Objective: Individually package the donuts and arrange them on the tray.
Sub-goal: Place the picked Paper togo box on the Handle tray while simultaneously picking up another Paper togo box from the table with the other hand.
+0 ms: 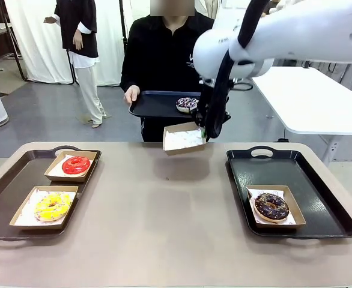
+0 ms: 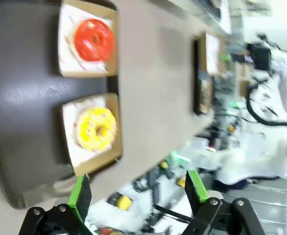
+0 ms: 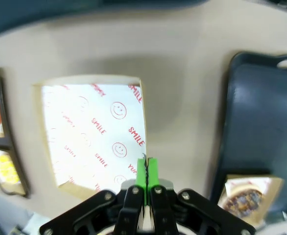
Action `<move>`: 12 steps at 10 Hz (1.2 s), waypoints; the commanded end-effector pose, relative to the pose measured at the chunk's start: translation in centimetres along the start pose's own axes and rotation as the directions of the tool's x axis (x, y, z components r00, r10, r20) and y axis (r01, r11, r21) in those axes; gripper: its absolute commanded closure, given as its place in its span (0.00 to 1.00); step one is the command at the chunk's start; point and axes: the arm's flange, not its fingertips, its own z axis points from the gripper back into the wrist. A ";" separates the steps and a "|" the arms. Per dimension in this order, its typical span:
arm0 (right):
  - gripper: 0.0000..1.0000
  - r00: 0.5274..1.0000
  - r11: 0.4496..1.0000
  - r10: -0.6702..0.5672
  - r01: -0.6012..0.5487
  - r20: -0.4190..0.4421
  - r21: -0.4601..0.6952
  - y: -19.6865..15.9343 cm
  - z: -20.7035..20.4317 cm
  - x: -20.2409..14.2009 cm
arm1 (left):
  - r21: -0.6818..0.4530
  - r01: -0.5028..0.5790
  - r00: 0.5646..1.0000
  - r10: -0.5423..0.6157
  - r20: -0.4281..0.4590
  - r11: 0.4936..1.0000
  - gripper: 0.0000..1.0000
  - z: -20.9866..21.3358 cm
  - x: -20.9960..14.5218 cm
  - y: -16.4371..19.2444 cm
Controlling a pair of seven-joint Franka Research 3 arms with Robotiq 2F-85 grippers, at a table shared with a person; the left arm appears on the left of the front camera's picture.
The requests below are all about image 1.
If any kraft cardboard food box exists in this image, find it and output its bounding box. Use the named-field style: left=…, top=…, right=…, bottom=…
left=245, top=184, right=307, bottom=229
left=162, top=121, right=207, bottom=157
left=43, top=150, right=98, bottom=183
left=8, top=185, right=79, bottom=231

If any white table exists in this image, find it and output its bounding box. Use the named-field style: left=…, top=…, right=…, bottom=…
left=250, top=66, right=352, bottom=167

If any brown plastic tray with handles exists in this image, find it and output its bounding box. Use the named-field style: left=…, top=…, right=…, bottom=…
left=0, top=145, right=102, bottom=250

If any black stand pole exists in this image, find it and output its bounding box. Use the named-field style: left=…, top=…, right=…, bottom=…
left=118, top=0, right=129, bottom=49

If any person's right forearm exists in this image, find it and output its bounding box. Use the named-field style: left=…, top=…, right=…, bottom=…
left=120, top=59, right=141, bottom=92

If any black serving tray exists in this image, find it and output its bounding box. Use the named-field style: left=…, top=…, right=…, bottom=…
left=128, top=90, right=202, bottom=119

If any white curtain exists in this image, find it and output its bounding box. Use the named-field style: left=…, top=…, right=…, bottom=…
left=4, top=0, right=135, bottom=88

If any yellow glazed donut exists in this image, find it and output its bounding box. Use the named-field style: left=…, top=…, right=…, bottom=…
left=33, top=191, right=73, bottom=223

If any red glazed donut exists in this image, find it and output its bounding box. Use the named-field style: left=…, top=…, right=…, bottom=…
left=61, top=155, right=91, bottom=176

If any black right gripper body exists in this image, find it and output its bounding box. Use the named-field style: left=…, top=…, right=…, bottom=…
left=195, top=79, right=218, bottom=123

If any person in black shirt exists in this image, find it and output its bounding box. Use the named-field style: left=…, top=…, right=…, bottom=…
left=120, top=7, right=216, bottom=143

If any mannequin in black top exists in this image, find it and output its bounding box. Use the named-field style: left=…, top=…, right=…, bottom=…
left=43, top=0, right=108, bottom=129

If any black plastic tray with handles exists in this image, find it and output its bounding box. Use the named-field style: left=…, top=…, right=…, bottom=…
left=225, top=145, right=352, bottom=247

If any dark donut with white sprinkles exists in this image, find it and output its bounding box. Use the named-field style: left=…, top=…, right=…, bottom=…
left=175, top=96, right=200, bottom=114

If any chocolate donut with nut sprinkles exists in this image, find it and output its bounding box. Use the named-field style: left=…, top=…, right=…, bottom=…
left=253, top=193, right=290, bottom=223

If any person's right hand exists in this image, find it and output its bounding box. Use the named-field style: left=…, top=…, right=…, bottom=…
left=123, top=85, right=141, bottom=106

